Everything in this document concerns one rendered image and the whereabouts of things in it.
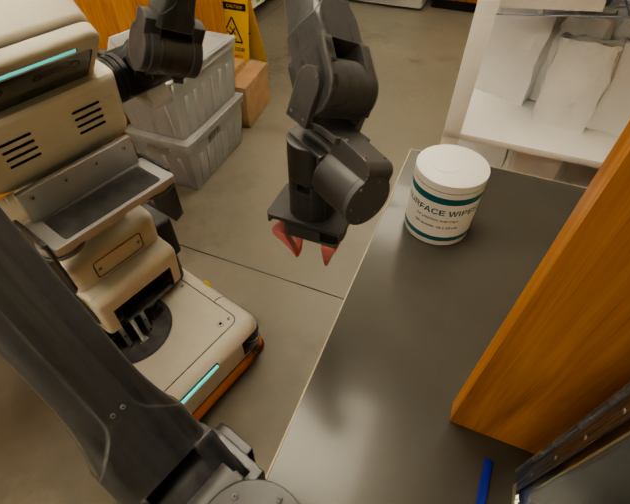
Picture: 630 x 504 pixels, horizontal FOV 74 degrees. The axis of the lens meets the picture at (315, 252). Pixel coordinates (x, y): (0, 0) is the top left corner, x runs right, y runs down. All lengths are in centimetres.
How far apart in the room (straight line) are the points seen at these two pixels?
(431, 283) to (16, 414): 162
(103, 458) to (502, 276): 71
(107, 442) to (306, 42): 37
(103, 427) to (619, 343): 41
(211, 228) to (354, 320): 161
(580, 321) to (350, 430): 34
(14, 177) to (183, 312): 89
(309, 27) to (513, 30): 97
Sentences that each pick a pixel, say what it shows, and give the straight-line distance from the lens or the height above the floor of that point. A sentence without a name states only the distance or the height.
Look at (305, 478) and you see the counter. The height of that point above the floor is 94.
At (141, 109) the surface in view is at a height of 47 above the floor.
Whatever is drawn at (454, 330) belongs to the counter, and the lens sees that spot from 74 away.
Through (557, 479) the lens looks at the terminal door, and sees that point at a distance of 50.
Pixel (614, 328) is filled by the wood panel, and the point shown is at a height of 123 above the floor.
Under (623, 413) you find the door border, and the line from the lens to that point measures 41.
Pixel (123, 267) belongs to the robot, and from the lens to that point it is 105.
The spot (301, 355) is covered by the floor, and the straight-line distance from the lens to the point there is 174.
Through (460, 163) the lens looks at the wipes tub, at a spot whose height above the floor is 109.
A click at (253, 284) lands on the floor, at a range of 196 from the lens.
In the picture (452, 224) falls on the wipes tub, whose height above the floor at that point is 100.
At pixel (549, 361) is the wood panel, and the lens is 49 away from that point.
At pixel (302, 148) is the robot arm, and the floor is 129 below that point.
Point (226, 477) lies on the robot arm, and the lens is 25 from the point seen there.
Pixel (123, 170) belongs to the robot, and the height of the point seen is 104.
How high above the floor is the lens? 154
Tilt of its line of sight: 48 degrees down
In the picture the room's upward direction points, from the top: straight up
